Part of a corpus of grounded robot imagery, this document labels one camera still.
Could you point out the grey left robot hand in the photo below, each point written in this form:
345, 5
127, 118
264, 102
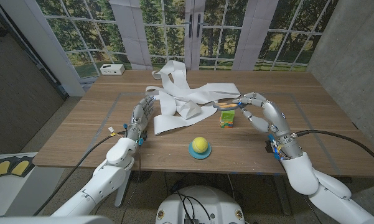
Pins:
140, 116

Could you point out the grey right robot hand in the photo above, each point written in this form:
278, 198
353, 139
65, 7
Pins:
275, 118

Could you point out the white receipt paper strip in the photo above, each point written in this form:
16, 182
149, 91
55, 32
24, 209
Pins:
186, 93

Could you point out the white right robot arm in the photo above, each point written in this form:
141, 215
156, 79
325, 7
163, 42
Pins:
323, 189

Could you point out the yellow tennis ball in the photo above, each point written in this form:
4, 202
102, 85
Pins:
200, 144

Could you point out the small blue plate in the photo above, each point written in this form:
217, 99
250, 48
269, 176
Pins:
199, 156

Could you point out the green cube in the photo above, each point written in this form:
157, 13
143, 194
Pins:
227, 115

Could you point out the multicoloured puzzle cube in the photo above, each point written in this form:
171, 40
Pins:
226, 124

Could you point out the white socket box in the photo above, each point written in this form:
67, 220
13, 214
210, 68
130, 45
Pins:
112, 69

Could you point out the grey table leg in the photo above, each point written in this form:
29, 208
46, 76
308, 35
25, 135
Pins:
282, 194

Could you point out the white table leg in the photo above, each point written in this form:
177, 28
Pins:
122, 194

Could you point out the printed window forest backdrop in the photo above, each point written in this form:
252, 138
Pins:
221, 40

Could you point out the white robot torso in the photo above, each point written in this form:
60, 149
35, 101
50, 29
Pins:
217, 202

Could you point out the dark brown door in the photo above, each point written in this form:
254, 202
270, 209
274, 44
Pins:
18, 93

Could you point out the white floor platform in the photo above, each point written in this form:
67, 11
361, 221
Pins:
34, 180

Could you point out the yellow black foot pedal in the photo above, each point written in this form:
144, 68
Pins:
0, 168
22, 166

